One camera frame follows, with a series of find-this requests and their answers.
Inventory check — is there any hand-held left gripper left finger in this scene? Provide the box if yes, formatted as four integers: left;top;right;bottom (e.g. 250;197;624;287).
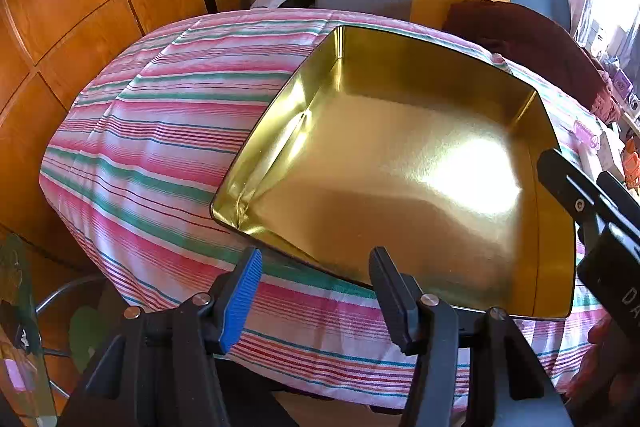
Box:
60;248;296;427

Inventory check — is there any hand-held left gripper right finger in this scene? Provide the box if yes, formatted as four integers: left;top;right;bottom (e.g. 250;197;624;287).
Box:
369;247;573;427

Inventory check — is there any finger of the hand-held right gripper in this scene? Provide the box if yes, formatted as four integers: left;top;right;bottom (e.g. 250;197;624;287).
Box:
537;148;618;228
597;171;640;233

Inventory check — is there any orange plastic rack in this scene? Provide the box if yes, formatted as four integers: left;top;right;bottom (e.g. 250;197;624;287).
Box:
622;142;640;194

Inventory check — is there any pink plastic-wrapped packet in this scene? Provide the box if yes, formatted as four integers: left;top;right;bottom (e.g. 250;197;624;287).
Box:
575;119;601;150

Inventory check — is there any gold tin box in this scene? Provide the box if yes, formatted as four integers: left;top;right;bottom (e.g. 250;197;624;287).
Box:
210;25;576;320

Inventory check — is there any person's right hand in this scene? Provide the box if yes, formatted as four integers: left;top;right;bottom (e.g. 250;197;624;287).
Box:
586;312;640;408

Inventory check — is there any dark red cloth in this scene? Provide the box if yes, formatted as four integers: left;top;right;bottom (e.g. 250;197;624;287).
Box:
442;0;618;122

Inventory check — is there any striped tablecloth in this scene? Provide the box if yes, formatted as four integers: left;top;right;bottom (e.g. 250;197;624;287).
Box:
39;8;616;413

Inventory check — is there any metal stool frame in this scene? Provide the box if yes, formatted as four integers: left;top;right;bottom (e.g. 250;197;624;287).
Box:
35;274;116;403

